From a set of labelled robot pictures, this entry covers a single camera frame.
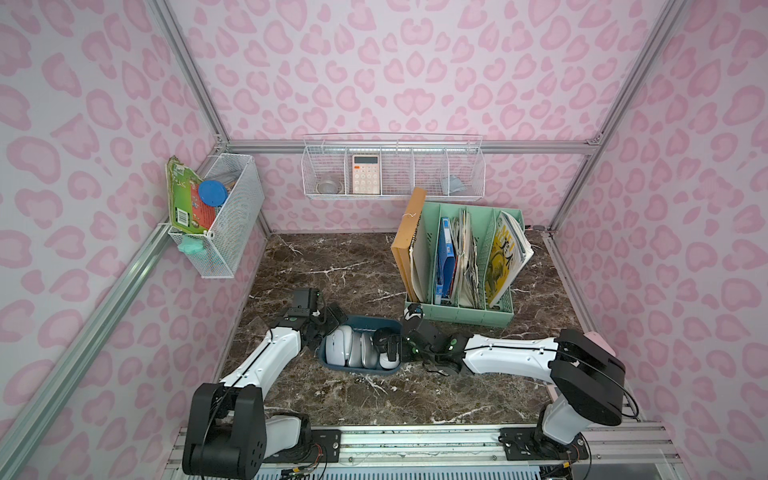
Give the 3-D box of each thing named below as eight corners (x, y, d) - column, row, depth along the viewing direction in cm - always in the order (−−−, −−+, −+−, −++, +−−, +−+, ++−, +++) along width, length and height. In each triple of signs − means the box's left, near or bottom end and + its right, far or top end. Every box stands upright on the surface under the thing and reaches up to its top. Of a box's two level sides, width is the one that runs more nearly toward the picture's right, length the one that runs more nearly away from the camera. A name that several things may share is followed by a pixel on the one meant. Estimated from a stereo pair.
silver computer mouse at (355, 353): (349, 367, 86) (348, 364, 84) (352, 335, 92) (351, 331, 90) (362, 367, 86) (361, 364, 84) (364, 335, 92) (363, 331, 90)
